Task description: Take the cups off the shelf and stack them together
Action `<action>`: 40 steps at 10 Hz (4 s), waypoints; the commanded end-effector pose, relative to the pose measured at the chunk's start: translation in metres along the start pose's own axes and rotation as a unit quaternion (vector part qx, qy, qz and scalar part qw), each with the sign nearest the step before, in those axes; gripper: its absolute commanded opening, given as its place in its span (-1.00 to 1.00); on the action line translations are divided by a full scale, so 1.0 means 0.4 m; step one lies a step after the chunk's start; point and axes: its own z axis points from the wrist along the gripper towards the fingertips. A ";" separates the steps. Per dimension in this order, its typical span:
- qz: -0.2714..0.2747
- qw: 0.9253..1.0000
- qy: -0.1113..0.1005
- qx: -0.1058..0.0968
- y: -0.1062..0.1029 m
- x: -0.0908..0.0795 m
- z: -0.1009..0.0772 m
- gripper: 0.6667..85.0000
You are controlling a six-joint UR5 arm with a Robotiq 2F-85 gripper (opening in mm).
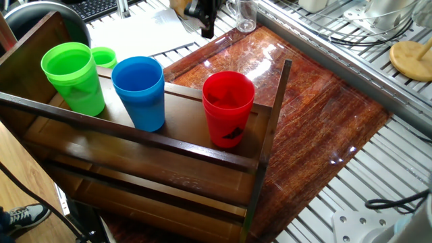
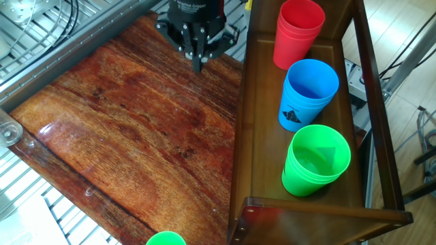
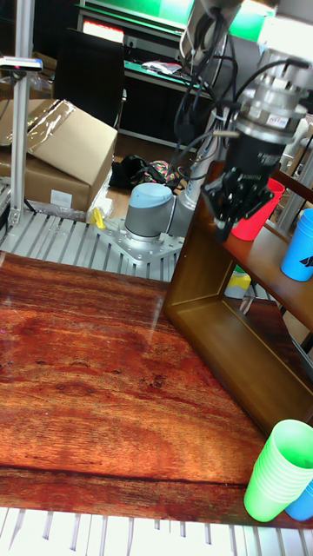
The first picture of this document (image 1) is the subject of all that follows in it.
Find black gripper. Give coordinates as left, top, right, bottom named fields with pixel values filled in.
left=184, top=0, right=222, bottom=40

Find red plastic cup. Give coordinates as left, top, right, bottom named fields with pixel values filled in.
left=201, top=70, right=256, bottom=149

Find dark wooden shelf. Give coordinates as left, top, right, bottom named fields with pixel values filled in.
left=0, top=10, right=293, bottom=243

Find yellowish cardboard box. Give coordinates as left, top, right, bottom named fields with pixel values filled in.
left=168, top=0, right=195, bottom=20

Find clear glass mug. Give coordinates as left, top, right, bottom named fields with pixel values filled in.
left=225, top=0, right=259, bottom=34

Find white paper sheet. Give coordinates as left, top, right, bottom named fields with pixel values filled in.
left=88, top=8, right=203, bottom=63

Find green cup at bottom edge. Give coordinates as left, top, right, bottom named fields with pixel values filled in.
left=90, top=46, right=118, bottom=70

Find blue plastic cup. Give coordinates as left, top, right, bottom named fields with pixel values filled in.
left=111, top=55, right=166, bottom=133

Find black keyboard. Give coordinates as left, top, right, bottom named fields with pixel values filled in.
left=69, top=0, right=142, bottom=23

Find black chair with grey rim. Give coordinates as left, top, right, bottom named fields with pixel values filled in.
left=3, top=0, right=92, bottom=48

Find green plastic cup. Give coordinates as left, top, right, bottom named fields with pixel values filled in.
left=40, top=41, right=106, bottom=117

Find wood grain table mat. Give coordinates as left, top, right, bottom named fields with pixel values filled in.
left=97, top=25, right=392, bottom=243

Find aluminium plate with cylinder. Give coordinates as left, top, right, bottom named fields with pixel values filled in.
left=342, top=0, right=416, bottom=31

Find round wooden stand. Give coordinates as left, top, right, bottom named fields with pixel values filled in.
left=389, top=35, right=432, bottom=82

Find grey sneaker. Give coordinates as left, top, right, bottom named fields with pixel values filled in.
left=6, top=203, right=51, bottom=234

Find dark blue trouser leg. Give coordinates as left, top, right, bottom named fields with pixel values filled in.
left=0, top=207, right=11, bottom=243

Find metal post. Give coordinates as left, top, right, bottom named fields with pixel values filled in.
left=116, top=0, right=132, bottom=20

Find aluminium frame rail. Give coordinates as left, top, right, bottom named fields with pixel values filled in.
left=256, top=9, right=432, bottom=139

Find black cables on table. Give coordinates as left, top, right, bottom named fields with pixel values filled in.
left=329, top=15, right=416, bottom=47

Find black floor cable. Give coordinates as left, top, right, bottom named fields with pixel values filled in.
left=0, top=161, right=94, bottom=243

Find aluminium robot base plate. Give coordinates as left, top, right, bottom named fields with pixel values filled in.
left=332, top=211, right=396, bottom=243

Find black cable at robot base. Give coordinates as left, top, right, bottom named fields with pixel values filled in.
left=364, top=188, right=431, bottom=215

